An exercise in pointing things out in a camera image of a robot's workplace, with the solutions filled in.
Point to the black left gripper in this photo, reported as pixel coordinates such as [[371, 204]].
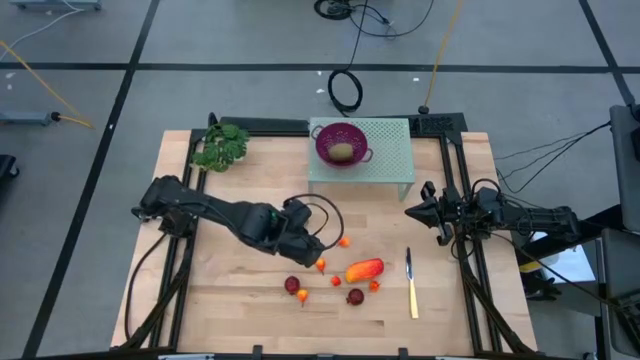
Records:
[[297, 240]]

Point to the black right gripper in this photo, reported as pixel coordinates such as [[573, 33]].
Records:
[[452, 220]]

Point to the small round orange fruit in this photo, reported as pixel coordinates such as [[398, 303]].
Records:
[[320, 265], [344, 242]]

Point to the wrinkled red orange pepper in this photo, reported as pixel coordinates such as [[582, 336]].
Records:
[[336, 281]]

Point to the dark red pomegranate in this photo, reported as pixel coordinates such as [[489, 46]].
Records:
[[292, 285], [355, 297]]

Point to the orange pear with stem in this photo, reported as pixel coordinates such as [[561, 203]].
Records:
[[302, 296], [374, 286]]

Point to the orange yellow mango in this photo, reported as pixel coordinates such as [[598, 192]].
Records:
[[365, 270]]

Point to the yellow-green fruit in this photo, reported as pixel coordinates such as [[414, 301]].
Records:
[[340, 151]]

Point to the maroon plastic colander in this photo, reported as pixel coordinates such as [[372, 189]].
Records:
[[350, 134]]

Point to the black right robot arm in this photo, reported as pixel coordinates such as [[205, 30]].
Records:
[[550, 217]]

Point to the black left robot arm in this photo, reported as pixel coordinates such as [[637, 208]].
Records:
[[220, 210]]

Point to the pale green perforated riser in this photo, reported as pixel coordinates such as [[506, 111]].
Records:
[[395, 150]]

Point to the green plant in white pot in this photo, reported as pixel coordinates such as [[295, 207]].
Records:
[[220, 147]]

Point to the black diagonal beam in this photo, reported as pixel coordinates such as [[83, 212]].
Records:
[[597, 222]]

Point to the grey panel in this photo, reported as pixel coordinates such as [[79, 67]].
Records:
[[622, 270]]

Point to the black floor object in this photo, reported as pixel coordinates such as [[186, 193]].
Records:
[[6, 165]]

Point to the grey power strip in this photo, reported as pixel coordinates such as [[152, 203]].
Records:
[[22, 118]]

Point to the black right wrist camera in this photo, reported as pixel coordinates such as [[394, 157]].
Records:
[[452, 200]]

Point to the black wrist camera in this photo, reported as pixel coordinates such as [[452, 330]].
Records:
[[452, 200], [298, 212]]

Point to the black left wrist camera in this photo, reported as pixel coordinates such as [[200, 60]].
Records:
[[298, 212]]

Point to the black metal rig frame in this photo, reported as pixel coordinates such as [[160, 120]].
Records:
[[265, 126]]

